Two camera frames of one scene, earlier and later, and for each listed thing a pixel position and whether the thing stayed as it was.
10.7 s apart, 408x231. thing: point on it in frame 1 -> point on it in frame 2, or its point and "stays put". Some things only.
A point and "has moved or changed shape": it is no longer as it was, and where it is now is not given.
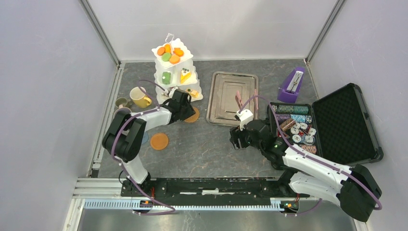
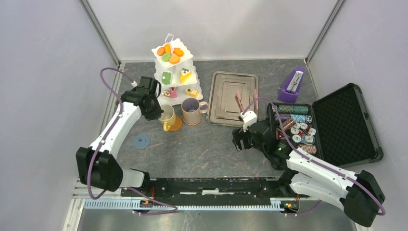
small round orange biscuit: (160, 51) stays put
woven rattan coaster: (194, 118) -> (191, 124)
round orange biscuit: (174, 59) stays put
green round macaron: (166, 57) stays put
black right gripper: (235, 133) stays put
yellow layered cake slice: (193, 93) stays put
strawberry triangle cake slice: (165, 93) stays put
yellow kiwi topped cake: (185, 74) stays put
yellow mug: (140, 98) has moved or changed shape
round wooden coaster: (159, 141) -> (177, 124)
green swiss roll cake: (166, 77) stays put
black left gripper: (190, 111) -> (157, 113)
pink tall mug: (121, 112) has moved or changed shape
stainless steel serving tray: (222, 104) stays put
